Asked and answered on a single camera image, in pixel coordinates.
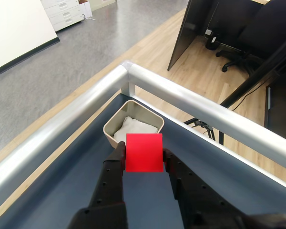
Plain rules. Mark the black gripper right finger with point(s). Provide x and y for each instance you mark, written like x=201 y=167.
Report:
x=195 y=202

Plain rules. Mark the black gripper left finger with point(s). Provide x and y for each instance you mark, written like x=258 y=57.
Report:
x=109 y=186

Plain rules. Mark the red cube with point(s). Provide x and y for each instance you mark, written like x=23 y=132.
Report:
x=144 y=152

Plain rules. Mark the beige box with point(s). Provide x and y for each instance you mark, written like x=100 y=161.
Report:
x=143 y=114

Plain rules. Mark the white cardboard box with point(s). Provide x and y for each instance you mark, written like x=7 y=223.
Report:
x=86 y=10

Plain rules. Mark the white cloth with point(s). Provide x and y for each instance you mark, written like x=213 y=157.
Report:
x=133 y=125

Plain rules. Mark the black cabinet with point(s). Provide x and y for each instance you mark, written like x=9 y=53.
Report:
x=281 y=112

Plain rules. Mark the black tripod stand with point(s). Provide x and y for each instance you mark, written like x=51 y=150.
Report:
x=252 y=81

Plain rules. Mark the black object with white label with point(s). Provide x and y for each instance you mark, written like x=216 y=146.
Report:
x=212 y=40

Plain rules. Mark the black desk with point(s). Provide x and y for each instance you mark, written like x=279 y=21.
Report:
x=183 y=35

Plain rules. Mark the white drawer cabinet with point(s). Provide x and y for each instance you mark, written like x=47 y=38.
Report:
x=62 y=14

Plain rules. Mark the black office chair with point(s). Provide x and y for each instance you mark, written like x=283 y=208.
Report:
x=259 y=31

